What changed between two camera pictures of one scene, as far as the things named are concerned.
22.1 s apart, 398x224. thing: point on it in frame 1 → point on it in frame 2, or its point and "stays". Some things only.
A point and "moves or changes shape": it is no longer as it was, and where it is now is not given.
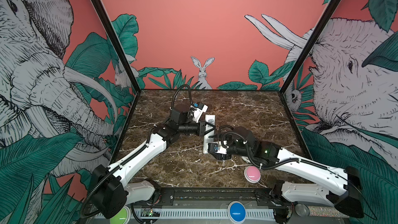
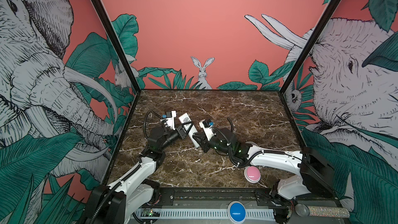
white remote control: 210,119 moves or changes shape
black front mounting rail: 162,197 stays
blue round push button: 236,212 stays
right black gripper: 223,137 → 205,143
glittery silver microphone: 303,210 stays
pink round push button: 252,174 stays
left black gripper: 201,128 → 185,124
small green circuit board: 150,212 stays
